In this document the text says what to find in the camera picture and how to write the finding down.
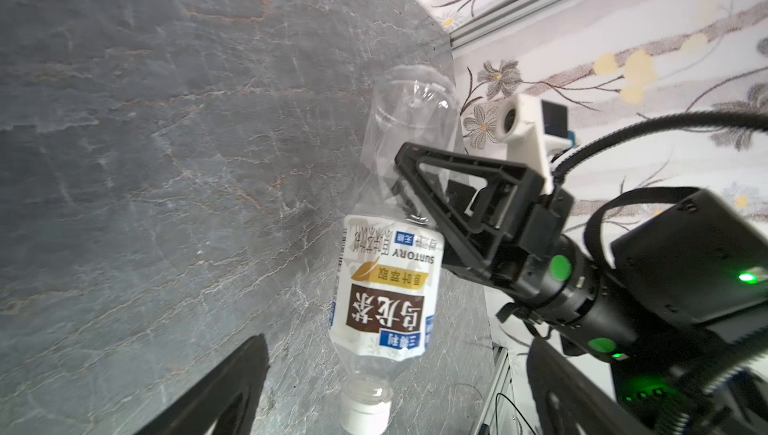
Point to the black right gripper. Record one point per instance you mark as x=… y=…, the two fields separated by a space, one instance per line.
x=481 y=206

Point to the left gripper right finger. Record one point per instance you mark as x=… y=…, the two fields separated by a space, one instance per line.
x=567 y=402

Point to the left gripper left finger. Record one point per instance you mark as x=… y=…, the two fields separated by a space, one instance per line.
x=225 y=401

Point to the Suntory white label bottle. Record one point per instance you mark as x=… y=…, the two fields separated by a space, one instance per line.
x=389 y=266

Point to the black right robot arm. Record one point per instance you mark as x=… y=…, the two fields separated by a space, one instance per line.
x=660 y=330

